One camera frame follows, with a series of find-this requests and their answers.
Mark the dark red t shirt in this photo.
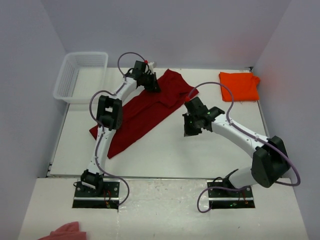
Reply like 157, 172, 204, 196
90, 69, 199, 158

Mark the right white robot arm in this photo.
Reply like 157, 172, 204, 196
182, 97, 291, 197

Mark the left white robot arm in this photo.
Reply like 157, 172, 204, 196
80, 60, 161, 197

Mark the folded orange t shirt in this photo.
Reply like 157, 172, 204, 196
219, 72, 261, 102

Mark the white plastic basket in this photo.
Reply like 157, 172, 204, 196
53, 51, 109, 104

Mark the pink cloth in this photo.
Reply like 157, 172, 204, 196
40, 221, 87, 240

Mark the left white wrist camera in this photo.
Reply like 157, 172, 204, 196
144, 60, 157, 74

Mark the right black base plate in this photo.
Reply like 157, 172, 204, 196
208, 186, 256, 210

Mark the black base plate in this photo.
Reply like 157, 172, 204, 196
72, 180, 120, 210
208, 186, 256, 210

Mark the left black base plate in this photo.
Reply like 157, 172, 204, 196
72, 180, 120, 210

